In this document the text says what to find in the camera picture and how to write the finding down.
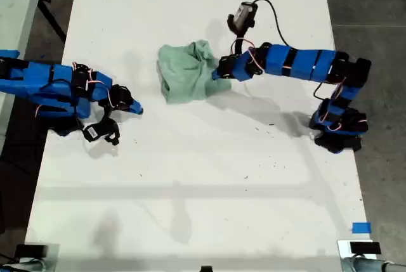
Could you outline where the pale green t-shirt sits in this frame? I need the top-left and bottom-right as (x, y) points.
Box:
(157, 39), (232, 105)

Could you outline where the black stand leg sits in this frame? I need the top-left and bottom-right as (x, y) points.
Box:
(37, 0), (68, 44)

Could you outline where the pale side table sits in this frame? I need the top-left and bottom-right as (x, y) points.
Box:
(0, 0), (46, 155)

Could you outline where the grey pipe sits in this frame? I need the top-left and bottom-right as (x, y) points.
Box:
(0, 259), (45, 272)
(342, 255), (406, 272)

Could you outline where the camera black stalk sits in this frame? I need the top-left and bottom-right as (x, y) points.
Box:
(100, 105), (117, 126)
(233, 29), (251, 57)

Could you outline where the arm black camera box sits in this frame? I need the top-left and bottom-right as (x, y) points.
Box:
(226, 1), (258, 36)
(82, 118), (121, 146)

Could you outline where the camera black cable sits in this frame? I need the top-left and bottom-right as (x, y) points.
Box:
(253, 0), (291, 48)

